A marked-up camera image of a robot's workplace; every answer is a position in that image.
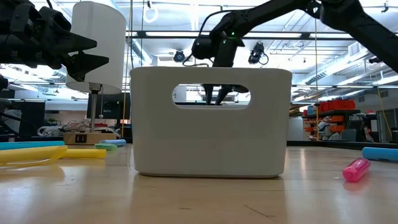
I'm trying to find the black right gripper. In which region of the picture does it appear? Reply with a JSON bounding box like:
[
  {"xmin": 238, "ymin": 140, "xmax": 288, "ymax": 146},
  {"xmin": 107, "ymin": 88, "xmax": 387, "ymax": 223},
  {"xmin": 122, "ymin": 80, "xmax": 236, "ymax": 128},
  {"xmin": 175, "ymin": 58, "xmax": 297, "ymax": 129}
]
[{"xmin": 203, "ymin": 30, "xmax": 246, "ymax": 106}]

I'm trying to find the shelf with orange bins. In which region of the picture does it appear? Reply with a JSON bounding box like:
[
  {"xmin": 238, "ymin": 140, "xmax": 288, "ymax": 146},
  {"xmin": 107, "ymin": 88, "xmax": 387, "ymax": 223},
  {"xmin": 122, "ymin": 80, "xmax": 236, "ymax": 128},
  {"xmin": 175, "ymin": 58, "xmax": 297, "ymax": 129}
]
[{"xmin": 302, "ymin": 98, "xmax": 362, "ymax": 141}]

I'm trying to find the grey plastic bin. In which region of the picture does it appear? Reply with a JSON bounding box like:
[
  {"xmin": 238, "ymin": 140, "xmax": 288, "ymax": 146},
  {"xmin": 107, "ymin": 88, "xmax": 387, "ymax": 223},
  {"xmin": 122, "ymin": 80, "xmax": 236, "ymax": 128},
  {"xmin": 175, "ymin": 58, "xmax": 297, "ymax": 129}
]
[{"xmin": 129, "ymin": 66, "xmax": 293, "ymax": 179}]

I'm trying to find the yellow hanging cable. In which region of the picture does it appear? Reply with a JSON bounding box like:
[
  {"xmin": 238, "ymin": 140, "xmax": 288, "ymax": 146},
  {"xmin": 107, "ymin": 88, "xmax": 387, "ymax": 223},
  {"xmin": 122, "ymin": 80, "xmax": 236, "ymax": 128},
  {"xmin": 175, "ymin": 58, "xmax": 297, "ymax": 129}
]
[{"xmin": 376, "ymin": 86, "xmax": 394, "ymax": 141}]

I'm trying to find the black overhead camera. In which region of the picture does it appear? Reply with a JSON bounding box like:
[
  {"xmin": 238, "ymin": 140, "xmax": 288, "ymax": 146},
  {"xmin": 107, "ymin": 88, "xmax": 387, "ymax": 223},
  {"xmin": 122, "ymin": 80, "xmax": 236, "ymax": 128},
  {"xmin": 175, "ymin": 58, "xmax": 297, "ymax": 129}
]
[
  {"xmin": 173, "ymin": 49, "xmax": 187, "ymax": 63},
  {"xmin": 248, "ymin": 42, "xmax": 270, "ymax": 66}
]

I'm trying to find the pile of cables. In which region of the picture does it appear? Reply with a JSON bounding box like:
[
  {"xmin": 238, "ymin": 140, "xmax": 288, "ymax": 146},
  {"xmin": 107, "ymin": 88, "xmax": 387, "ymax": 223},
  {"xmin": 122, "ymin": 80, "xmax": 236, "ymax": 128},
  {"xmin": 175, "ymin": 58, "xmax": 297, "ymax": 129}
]
[{"xmin": 37, "ymin": 119, "xmax": 121, "ymax": 138}]

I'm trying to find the green marker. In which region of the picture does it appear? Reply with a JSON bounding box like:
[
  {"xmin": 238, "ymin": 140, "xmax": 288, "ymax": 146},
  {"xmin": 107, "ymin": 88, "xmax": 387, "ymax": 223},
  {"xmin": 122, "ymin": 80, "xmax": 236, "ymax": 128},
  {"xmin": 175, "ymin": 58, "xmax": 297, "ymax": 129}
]
[{"xmin": 94, "ymin": 142, "xmax": 119, "ymax": 152}]

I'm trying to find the blue marker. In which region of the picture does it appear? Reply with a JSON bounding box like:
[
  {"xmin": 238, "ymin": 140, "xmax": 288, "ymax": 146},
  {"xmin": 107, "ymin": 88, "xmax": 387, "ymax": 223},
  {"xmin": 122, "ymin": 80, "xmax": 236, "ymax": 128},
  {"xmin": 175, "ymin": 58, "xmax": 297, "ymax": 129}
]
[
  {"xmin": 99, "ymin": 138, "xmax": 127, "ymax": 147},
  {"xmin": 0, "ymin": 140, "xmax": 66, "ymax": 151},
  {"xmin": 361, "ymin": 146, "xmax": 398, "ymax": 164}
]

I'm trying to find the black overhead frame bar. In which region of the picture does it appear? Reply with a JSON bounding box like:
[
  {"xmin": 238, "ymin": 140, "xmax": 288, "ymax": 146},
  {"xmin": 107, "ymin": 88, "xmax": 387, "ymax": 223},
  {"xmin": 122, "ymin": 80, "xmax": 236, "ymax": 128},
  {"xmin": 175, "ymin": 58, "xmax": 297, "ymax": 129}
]
[{"xmin": 124, "ymin": 30, "xmax": 358, "ymax": 40}]

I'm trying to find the yellow marker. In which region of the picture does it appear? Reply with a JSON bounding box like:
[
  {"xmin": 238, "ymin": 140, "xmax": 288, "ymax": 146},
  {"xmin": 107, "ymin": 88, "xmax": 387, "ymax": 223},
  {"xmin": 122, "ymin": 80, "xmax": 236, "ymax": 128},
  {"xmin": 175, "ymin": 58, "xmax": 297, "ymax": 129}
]
[
  {"xmin": 0, "ymin": 145, "xmax": 68, "ymax": 166},
  {"xmin": 63, "ymin": 148, "xmax": 108, "ymax": 159}
]

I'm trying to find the white shade table lamp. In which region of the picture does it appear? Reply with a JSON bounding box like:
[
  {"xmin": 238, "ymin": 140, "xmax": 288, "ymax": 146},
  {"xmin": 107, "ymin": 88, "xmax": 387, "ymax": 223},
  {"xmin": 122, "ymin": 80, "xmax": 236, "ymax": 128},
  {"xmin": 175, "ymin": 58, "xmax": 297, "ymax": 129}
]
[{"xmin": 63, "ymin": 1, "xmax": 127, "ymax": 146}]

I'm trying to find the white hanging ring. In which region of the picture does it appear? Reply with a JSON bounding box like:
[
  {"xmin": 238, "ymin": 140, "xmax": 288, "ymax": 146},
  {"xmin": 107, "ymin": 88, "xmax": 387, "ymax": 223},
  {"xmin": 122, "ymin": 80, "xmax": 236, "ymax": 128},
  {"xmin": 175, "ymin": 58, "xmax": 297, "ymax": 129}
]
[{"xmin": 143, "ymin": 4, "xmax": 159, "ymax": 24}]

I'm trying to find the short red marker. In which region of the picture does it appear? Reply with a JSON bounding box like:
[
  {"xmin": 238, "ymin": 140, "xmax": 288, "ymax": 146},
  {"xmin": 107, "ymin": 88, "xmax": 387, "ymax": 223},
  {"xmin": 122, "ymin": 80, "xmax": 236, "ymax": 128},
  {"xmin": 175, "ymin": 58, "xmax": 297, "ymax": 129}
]
[{"xmin": 342, "ymin": 157, "xmax": 371, "ymax": 183}]

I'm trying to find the black monitor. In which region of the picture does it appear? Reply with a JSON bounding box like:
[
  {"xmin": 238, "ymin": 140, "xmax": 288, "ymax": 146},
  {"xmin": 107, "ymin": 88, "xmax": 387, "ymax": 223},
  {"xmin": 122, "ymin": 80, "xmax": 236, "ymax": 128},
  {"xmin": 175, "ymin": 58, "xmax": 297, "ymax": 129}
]
[{"xmin": 86, "ymin": 92, "xmax": 132, "ymax": 121}]

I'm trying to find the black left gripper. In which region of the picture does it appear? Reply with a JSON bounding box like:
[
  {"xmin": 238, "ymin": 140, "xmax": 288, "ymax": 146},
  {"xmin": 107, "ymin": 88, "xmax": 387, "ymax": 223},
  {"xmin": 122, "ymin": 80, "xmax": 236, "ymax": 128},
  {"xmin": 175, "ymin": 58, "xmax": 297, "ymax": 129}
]
[{"xmin": 18, "ymin": 4, "xmax": 110, "ymax": 83}]

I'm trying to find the person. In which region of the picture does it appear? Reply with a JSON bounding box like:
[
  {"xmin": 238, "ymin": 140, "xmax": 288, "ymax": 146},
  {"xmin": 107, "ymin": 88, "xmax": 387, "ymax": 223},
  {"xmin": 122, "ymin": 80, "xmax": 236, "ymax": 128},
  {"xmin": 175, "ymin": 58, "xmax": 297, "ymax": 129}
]
[{"xmin": 1, "ymin": 107, "xmax": 23, "ymax": 134}]

